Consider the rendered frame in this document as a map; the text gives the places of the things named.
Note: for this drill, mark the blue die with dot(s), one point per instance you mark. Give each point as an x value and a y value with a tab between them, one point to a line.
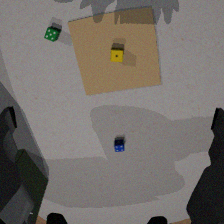
119	145

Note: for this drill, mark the tan flat mat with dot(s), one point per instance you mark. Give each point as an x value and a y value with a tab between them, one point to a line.
134	31

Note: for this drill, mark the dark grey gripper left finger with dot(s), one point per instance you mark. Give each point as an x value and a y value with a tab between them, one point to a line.
16	201

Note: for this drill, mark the yellow die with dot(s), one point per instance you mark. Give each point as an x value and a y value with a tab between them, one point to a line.
116	55

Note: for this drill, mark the green die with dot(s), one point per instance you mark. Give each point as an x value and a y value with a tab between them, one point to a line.
52	33

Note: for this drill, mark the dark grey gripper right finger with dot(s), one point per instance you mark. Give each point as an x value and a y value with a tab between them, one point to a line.
206	204

